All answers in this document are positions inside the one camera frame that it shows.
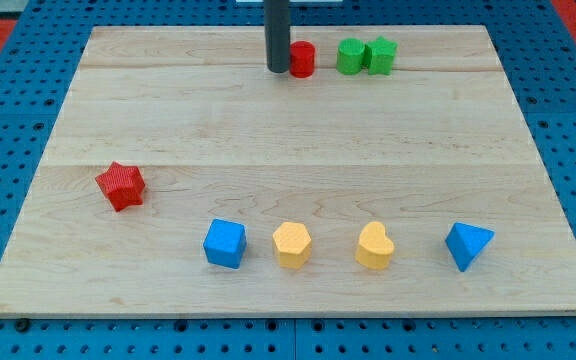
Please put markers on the blue cube block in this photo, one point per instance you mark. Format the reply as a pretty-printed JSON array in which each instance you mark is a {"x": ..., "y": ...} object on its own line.
[{"x": 225, "y": 243}]

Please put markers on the green star block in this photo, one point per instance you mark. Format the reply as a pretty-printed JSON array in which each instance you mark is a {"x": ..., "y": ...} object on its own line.
[{"x": 379, "y": 56}]

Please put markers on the blue triangle block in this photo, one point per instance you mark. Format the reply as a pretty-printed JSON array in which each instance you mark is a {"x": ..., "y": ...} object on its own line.
[{"x": 465, "y": 242}]

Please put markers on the yellow heart block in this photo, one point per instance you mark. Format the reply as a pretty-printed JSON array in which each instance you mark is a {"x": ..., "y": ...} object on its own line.
[{"x": 374, "y": 248}]

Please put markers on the red cylinder block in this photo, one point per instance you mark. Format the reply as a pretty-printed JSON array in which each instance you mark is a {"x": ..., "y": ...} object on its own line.
[{"x": 302, "y": 59}]

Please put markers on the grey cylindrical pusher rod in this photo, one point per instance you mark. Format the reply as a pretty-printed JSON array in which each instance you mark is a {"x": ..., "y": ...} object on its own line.
[{"x": 277, "y": 34}]

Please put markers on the green cylinder block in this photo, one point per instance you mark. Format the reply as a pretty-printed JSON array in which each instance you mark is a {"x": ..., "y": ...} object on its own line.
[{"x": 350, "y": 53}]

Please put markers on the wooden board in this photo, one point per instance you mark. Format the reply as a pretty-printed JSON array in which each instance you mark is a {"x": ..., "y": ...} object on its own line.
[{"x": 439, "y": 140}]

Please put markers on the yellow hexagon block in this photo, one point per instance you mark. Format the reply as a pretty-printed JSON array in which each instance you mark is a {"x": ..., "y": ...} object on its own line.
[{"x": 292, "y": 245}]

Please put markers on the red star block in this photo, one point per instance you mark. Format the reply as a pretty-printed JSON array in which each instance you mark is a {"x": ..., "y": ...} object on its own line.
[{"x": 122, "y": 185}]

